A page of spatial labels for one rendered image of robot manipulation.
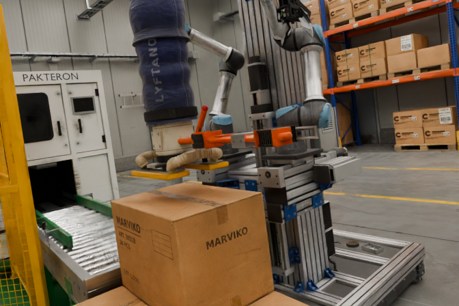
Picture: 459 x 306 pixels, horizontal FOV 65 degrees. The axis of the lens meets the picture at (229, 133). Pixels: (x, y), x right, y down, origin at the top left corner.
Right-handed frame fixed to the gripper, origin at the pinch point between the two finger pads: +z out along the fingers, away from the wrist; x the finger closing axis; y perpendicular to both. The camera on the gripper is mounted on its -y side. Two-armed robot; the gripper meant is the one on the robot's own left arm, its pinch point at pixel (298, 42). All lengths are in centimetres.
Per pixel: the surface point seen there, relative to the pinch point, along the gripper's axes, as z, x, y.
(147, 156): 39, -58, 43
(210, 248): 71, -12, 49
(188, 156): 39, -22, 46
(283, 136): 34, 24, 46
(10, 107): 4, -156, 74
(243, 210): 62, -11, 32
